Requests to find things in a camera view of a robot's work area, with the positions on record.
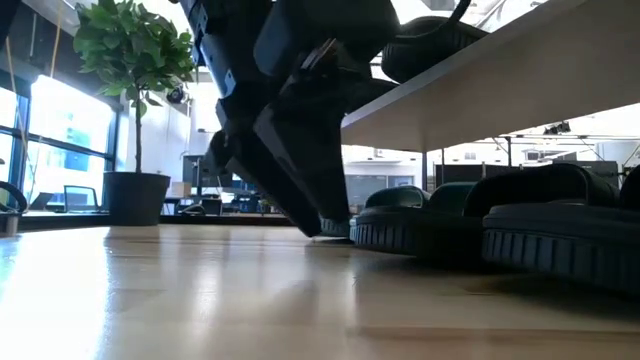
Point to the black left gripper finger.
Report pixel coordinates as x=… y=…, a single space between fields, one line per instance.
x=260 y=175
x=310 y=150

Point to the large black slide sandal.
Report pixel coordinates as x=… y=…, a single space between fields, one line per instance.
x=372 y=95
x=430 y=50

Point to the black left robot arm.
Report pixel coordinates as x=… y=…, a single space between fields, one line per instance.
x=6 y=17

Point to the wooden shelf with black legs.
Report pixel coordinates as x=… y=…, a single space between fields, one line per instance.
x=500 y=90

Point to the black desk monitor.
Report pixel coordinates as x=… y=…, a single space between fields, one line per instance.
x=191 y=172

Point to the green plant in black pot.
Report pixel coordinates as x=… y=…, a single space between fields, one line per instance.
x=132 y=50

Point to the mesh office chair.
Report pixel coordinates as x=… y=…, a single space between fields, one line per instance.
x=80 y=199

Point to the large bright window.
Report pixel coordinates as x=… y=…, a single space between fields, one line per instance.
x=70 y=115

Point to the black ceiling spotlight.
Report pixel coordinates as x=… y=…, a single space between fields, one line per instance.
x=557 y=128

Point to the black wall security camera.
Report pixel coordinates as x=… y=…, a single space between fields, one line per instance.
x=176 y=95

